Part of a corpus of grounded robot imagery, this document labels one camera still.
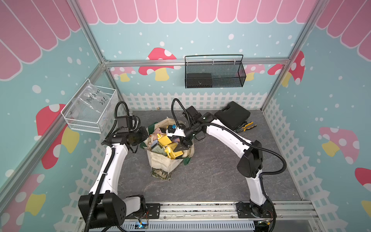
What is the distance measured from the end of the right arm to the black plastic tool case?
1.48ft

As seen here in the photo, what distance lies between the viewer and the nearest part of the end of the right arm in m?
0.67

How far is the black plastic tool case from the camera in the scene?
108cm
